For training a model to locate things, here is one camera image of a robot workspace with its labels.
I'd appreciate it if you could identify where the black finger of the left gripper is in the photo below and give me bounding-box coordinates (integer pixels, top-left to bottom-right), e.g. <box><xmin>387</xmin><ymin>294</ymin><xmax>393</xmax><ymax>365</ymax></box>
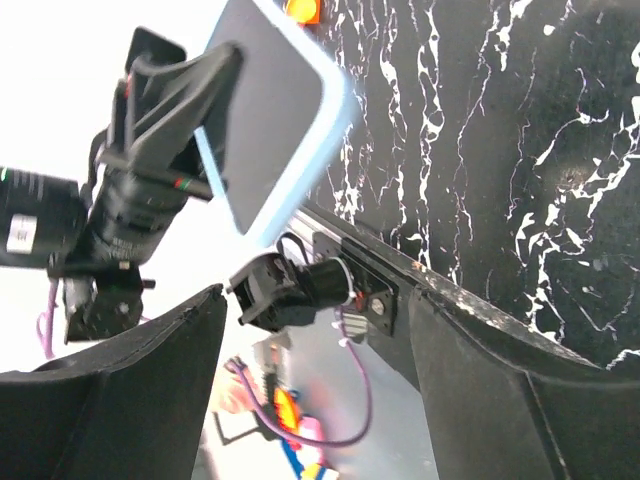
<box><xmin>125</xmin><ymin>26</ymin><xmax>187</xmax><ymax>75</ymax></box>
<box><xmin>125</xmin><ymin>43</ymin><xmax>243</xmax><ymax>175</ymax></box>

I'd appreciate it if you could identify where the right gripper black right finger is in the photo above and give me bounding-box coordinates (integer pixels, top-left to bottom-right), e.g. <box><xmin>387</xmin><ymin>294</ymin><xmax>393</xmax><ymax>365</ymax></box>
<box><xmin>408</xmin><ymin>289</ymin><xmax>639</xmax><ymax>479</ymax></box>

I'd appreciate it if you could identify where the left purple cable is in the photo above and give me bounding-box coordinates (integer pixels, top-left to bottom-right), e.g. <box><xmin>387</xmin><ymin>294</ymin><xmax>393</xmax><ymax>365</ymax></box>
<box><xmin>34</xmin><ymin>277</ymin><xmax>376</xmax><ymax>449</ymax></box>

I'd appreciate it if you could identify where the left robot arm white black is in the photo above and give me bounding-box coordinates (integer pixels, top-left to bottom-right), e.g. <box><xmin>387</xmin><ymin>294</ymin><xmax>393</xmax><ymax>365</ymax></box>
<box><xmin>1</xmin><ymin>27</ymin><xmax>243</xmax><ymax>342</ymax></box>

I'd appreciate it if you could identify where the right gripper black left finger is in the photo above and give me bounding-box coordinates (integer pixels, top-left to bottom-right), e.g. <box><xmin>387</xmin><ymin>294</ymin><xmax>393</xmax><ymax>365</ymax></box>
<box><xmin>1</xmin><ymin>285</ymin><xmax>227</xmax><ymax>480</ymax></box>

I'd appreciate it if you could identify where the aluminium front rail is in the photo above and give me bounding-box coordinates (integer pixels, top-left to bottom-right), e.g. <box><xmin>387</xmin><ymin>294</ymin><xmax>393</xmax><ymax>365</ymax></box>
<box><xmin>288</xmin><ymin>207</ymin><xmax>364</xmax><ymax>260</ymax></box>

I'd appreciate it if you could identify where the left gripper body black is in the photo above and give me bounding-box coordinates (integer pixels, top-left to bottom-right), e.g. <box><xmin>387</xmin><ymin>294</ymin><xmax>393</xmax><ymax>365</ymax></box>
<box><xmin>74</xmin><ymin>83</ymin><xmax>213</xmax><ymax>265</ymax></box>

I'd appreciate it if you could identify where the phone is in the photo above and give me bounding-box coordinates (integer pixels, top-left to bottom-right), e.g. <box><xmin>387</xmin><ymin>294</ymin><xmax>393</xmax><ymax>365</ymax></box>
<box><xmin>195</xmin><ymin>1</ymin><xmax>357</xmax><ymax>248</ymax></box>

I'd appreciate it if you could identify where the orange curved piece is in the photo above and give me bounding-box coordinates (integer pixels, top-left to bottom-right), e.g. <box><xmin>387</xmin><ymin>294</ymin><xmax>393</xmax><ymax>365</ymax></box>
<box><xmin>284</xmin><ymin>0</ymin><xmax>321</xmax><ymax>26</ymax></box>

